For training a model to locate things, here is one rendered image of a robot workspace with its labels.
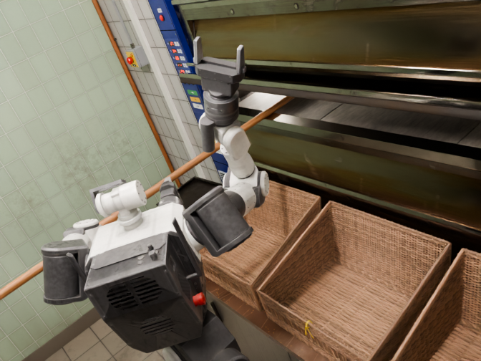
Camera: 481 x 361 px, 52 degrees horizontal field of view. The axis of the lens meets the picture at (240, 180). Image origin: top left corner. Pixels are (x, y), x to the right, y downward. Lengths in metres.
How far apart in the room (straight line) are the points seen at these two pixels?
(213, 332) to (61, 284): 0.42
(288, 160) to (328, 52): 0.65
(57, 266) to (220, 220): 0.43
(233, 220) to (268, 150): 1.07
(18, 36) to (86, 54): 0.37
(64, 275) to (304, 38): 1.07
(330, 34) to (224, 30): 0.59
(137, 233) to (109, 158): 1.93
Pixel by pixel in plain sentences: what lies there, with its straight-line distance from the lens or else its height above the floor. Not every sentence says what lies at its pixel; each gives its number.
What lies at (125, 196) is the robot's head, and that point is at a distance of 1.22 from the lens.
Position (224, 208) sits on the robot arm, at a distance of 1.21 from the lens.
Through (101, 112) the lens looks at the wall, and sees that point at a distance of 3.09.
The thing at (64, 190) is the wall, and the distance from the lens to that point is 3.10.
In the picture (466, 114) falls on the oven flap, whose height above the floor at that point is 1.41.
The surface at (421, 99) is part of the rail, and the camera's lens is 1.34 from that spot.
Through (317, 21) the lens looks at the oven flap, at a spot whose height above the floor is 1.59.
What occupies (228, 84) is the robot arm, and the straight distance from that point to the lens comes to 1.17.
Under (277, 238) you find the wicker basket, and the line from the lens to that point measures 2.40.
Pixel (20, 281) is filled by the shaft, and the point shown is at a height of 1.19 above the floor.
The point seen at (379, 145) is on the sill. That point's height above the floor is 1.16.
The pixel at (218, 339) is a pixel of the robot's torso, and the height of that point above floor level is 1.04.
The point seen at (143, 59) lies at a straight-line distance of 2.80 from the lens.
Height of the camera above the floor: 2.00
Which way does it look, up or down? 28 degrees down
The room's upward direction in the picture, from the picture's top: 21 degrees counter-clockwise
